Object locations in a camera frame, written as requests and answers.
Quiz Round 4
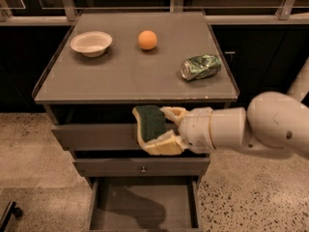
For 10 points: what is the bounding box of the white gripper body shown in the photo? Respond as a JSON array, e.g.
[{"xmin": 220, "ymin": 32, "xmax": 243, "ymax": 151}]
[{"xmin": 178, "ymin": 107, "xmax": 213, "ymax": 154}]

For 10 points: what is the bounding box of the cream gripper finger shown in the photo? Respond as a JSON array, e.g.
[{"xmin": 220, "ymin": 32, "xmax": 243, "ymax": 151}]
[
  {"xmin": 143, "ymin": 130, "xmax": 187, "ymax": 156},
  {"xmin": 160, "ymin": 106, "xmax": 188, "ymax": 126}
]

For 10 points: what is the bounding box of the green and yellow sponge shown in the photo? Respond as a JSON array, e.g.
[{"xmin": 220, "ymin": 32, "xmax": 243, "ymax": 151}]
[{"xmin": 132, "ymin": 105, "xmax": 171, "ymax": 156}]

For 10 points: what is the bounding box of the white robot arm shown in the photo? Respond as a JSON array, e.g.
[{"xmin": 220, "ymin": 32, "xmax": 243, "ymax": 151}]
[{"xmin": 138, "ymin": 59, "xmax": 309, "ymax": 156}]

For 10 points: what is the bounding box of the grey top drawer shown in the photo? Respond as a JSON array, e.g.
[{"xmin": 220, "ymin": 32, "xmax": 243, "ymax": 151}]
[{"xmin": 52, "ymin": 124, "xmax": 140, "ymax": 151}]

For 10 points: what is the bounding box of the grey open bottom drawer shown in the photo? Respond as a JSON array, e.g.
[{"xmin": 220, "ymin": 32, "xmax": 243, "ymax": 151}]
[{"xmin": 85, "ymin": 177, "xmax": 203, "ymax": 232}]

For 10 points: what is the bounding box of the grey middle drawer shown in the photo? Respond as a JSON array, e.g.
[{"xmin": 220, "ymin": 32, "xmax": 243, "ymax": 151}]
[{"xmin": 73, "ymin": 158, "xmax": 210, "ymax": 177}]

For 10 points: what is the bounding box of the grey drawer cabinet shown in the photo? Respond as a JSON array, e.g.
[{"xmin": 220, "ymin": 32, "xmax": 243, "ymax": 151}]
[{"xmin": 32, "ymin": 11, "xmax": 240, "ymax": 232}]

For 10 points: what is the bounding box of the crushed green soda can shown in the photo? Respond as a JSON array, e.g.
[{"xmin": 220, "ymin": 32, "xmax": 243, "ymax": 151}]
[{"xmin": 181, "ymin": 54, "xmax": 221, "ymax": 81}]

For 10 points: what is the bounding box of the orange fruit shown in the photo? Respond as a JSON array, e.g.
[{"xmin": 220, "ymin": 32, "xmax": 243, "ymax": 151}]
[{"xmin": 138, "ymin": 30, "xmax": 157, "ymax": 50}]

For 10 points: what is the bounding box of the white paper bowl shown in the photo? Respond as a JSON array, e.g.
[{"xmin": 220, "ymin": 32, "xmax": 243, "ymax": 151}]
[{"xmin": 70, "ymin": 31, "xmax": 113, "ymax": 58}]

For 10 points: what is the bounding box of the black caster wheel base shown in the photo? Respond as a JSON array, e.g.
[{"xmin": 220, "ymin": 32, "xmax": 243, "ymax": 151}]
[{"xmin": 0, "ymin": 201, "xmax": 23, "ymax": 232}]

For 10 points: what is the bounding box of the metal railing frame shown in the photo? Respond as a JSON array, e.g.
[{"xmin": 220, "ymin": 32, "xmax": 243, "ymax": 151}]
[{"xmin": 0, "ymin": 0, "xmax": 309, "ymax": 25}]

